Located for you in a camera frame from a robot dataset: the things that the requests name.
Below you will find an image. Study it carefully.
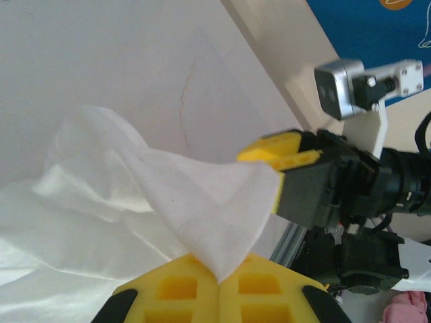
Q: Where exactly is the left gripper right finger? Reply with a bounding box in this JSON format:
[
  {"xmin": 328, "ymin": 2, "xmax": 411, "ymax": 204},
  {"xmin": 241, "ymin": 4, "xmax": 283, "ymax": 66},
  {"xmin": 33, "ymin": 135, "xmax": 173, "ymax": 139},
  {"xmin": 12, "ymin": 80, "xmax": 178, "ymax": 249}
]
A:
[{"xmin": 218, "ymin": 254, "xmax": 351, "ymax": 323}]

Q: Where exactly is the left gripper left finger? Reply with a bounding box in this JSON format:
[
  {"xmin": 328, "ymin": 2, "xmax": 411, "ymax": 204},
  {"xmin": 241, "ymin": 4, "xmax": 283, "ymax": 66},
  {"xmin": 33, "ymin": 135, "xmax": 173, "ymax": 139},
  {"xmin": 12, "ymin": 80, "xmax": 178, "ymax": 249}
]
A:
[{"xmin": 90, "ymin": 254, "xmax": 220, "ymax": 323}]

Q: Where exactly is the white t-shirt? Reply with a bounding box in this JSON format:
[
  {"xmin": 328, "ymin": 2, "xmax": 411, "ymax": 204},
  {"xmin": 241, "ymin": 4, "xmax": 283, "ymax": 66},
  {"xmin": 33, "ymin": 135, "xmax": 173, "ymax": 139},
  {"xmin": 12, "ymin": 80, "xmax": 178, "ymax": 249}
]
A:
[{"xmin": 0, "ymin": 104, "xmax": 282, "ymax": 323}]

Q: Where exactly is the pink crumpled cloth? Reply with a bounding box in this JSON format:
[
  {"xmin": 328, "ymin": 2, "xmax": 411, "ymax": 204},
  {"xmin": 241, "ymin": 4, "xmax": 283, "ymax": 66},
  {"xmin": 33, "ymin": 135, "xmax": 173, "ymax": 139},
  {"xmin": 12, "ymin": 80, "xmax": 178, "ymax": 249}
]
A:
[{"xmin": 382, "ymin": 291, "xmax": 431, "ymax": 323}]

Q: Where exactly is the aluminium side rail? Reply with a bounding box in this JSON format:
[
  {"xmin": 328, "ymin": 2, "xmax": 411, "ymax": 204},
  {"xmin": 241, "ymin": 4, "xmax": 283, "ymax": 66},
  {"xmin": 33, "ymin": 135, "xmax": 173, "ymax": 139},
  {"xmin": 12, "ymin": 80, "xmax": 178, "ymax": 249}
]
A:
[{"xmin": 269, "ymin": 220, "xmax": 309, "ymax": 266}]

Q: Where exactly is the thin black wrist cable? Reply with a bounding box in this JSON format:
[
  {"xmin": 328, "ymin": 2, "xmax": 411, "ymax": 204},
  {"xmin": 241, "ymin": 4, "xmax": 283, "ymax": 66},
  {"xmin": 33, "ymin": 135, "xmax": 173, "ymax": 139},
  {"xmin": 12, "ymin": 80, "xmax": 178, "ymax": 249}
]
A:
[{"xmin": 413, "ymin": 110, "xmax": 431, "ymax": 154}]

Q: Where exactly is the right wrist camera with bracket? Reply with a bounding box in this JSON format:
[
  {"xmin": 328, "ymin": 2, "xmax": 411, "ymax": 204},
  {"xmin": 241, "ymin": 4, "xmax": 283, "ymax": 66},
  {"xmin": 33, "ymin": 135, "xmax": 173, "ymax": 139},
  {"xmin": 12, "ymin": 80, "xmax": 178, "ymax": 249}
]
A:
[{"xmin": 314, "ymin": 59, "xmax": 426, "ymax": 161}]

